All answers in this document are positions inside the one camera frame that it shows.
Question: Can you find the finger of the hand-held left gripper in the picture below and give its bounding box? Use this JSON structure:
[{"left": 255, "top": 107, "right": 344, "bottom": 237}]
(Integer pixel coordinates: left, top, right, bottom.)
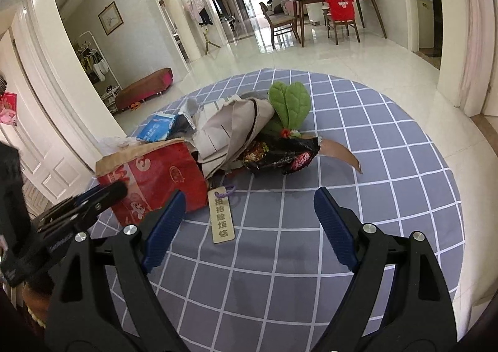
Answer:
[
  {"left": 39, "top": 194, "right": 127, "bottom": 238},
  {"left": 80, "top": 181, "right": 129, "bottom": 201}
]

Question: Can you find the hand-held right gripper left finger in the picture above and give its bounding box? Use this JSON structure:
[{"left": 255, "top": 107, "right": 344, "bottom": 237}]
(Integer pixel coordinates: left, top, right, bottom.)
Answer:
[{"left": 45, "top": 189, "right": 191, "bottom": 352}]

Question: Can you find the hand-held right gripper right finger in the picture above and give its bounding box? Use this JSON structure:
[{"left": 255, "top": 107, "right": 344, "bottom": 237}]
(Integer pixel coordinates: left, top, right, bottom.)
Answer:
[{"left": 311, "top": 186, "right": 457, "bottom": 352}]

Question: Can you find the red paper bag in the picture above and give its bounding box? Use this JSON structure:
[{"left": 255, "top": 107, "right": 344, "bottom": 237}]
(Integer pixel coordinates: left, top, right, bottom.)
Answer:
[{"left": 95, "top": 137, "right": 209, "bottom": 227}]

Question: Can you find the clear plastic wrap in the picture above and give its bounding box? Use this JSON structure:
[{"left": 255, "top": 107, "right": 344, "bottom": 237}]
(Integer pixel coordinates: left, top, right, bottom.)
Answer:
[{"left": 97, "top": 136, "right": 135, "bottom": 154}]

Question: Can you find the grey checked mat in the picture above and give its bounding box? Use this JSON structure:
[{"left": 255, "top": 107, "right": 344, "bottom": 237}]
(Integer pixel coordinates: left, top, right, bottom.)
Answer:
[{"left": 83, "top": 68, "right": 465, "bottom": 352}]

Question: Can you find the blue white tissue packet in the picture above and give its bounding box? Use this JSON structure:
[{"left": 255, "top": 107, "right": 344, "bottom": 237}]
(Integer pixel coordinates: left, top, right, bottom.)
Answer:
[{"left": 136, "top": 113, "right": 180, "bottom": 143}]

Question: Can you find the brown cardboard strip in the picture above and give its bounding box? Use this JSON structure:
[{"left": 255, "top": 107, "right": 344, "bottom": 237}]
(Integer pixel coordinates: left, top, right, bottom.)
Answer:
[{"left": 317, "top": 138, "right": 363, "bottom": 174}]

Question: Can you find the white double door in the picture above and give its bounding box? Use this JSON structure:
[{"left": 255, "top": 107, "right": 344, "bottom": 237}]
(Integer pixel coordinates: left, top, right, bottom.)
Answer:
[{"left": 0, "top": 2, "right": 100, "bottom": 216}]

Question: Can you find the black snack packet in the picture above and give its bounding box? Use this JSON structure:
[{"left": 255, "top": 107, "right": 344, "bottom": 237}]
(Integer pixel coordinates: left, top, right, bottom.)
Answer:
[{"left": 242, "top": 136, "right": 322, "bottom": 177}]

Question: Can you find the brown pink bench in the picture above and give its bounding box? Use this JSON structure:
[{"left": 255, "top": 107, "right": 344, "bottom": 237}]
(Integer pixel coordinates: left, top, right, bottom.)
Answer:
[{"left": 115, "top": 67, "right": 174, "bottom": 111}]

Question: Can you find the pink red hanging bag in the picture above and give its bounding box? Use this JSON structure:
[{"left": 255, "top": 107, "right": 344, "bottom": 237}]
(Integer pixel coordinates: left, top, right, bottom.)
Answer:
[{"left": 0, "top": 91, "right": 18, "bottom": 127}]

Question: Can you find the beige striped cloth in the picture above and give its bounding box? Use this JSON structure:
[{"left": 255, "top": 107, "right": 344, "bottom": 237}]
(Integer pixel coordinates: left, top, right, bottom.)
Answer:
[{"left": 190, "top": 97, "right": 277, "bottom": 179}]

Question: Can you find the white clothes rack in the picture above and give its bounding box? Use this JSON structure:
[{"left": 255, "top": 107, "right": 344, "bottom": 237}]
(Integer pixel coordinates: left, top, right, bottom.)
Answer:
[{"left": 72, "top": 32, "right": 122, "bottom": 115}]

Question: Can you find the green plush leaf toy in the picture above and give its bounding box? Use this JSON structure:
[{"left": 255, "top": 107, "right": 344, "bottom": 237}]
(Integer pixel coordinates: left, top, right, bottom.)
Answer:
[{"left": 265, "top": 81, "right": 311, "bottom": 138}]

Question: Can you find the wooden coat stand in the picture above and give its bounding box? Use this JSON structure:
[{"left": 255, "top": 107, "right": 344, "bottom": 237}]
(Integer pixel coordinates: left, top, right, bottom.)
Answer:
[{"left": 187, "top": 0, "right": 221, "bottom": 57}]

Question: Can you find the wooden chair with red shirt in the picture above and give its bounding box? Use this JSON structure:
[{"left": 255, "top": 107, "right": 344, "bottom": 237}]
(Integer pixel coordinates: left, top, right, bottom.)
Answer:
[{"left": 322, "top": 0, "right": 360, "bottom": 43}]

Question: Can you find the pink jacket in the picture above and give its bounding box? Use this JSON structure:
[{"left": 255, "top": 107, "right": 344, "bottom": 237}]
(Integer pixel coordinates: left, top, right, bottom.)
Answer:
[{"left": 183, "top": 0, "right": 207, "bottom": 20}]

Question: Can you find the wooden dining chair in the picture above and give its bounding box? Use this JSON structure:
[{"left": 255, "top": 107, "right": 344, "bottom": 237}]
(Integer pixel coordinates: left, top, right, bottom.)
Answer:
[{"left": 260, "top": 2, "right": 300, "bottom": 50}]

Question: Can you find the red shirt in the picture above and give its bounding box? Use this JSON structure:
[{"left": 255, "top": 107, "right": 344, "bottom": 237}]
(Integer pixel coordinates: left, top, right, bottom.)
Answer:
[{"left": 324, "top": 0, "right": 356, "bottom": 22}]

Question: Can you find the white cabinet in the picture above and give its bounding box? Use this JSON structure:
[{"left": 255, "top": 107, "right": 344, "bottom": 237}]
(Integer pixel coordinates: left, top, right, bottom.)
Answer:
[{"left": 416, "top": 0, "right": 435, "bottom": 51}]

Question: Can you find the white panel door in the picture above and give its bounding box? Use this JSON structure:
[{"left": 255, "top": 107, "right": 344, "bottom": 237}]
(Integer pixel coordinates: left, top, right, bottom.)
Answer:
[{"left": 463, "top": 0, "right": 498, "bottom": 117}]

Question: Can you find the grey sofa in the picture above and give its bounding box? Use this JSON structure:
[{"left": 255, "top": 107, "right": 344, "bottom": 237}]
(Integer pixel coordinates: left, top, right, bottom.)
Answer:
[{"left": 260, "top": 0, "right": 296, "bottom": 15}]

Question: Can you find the wooden tag with purple cord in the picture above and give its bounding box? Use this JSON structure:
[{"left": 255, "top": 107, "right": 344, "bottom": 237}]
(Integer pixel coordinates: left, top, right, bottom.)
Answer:
[{"left": 207, "top": 185, "right": 237, "bottom": 244}]

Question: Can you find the beige bead bracelet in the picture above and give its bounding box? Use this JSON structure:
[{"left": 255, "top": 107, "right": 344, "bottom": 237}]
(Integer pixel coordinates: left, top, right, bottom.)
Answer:
[{"left": 25, "top": 307, "right": 47, "bottom": 328}]

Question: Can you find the framed wall picture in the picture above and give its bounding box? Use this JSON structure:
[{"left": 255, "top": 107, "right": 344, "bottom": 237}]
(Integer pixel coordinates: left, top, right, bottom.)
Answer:
[{"left": 98, "top": 1, "right": 119, "bottom": 37}]

